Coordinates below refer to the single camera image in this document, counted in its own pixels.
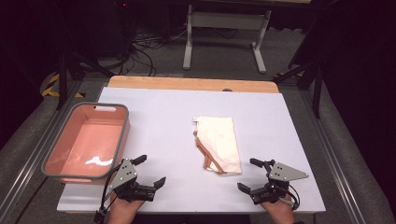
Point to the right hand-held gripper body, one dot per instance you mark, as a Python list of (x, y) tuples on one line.
[(277, 183)]

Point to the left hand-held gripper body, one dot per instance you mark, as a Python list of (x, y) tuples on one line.
[(125, 179)]

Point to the cream cloth bag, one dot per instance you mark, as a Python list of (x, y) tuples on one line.
[(218, 144)]

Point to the pink plastic basket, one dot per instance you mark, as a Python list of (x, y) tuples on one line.
[(88, 143)]

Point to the person's right hand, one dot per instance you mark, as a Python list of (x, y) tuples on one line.
[(279, 211)]

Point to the person's left hand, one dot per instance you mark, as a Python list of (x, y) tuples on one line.
[(123, 211)]

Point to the white table mat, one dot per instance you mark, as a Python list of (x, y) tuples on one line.
[(174, 124)]

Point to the black tripod stand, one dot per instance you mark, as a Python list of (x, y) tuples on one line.
[(311, 71), (70, 67)]

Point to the yellow black hazard tape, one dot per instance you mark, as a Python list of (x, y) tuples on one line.
[(53, 85)]

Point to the grey metal table frame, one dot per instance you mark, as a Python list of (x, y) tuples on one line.
[(224, 21)]

